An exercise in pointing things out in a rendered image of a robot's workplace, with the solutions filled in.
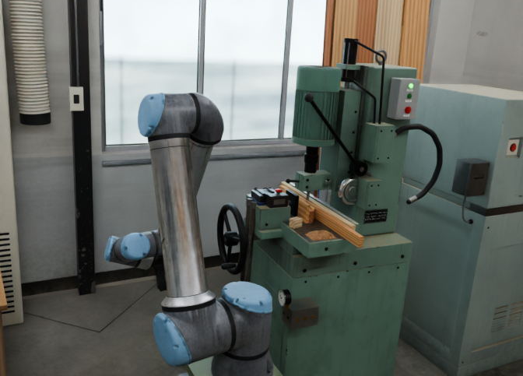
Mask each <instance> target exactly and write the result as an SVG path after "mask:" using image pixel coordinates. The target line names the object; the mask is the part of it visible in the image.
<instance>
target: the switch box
mask: <svg viewBox="0 0 523 376"><path fill-rule="evenodd" d="M410 83H412V84H413V87H412V88H411V89H413V91H407V89H410V88H409V84H410ZM419 86H420V79H413V78H391V89H390V95H389V101H388V113H387V117H388V118H393V119H395V120H401V119H415V118H416V108H417V102H418V96H419ZM408 93H411V94H412V97H411V98H410V99H408V98H407V94H408ZM405 100H412V102H405ZM408 106H410V107H411V108H412V110H411V112H410V113H409V117H403V115H404V114H407V113H405V108H406V107H408Z"/></svg>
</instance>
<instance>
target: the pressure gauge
mask: <svg viewBox="0 0 523 376"><path fill-rule="evenodd" d="M280 295H281V297H280ZM281 298H282V299H281ZM291 300H292V299H291V294H290V291H289V290H288V289H284V290H279V291H278V301H279V304H280V305H281V306H285V309H286V310H288V307H289V306H290V304H291Z"/></svg>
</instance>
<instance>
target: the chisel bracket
mask: <svg viewBox="0 0 523 376"><path fill-rule="evenodd" d="M327 179H329V180H330V181H331V180H332V174H331V173H329V172H327V171H326V170H317V171H316V173H307V172H304V171H296V179H295V180H299V181H300V182H299V183H298V182H295V188H298V189H299V190H301V191H302V192H311V191H318V190H326V184H324V181H325V180H327Z"/></svg>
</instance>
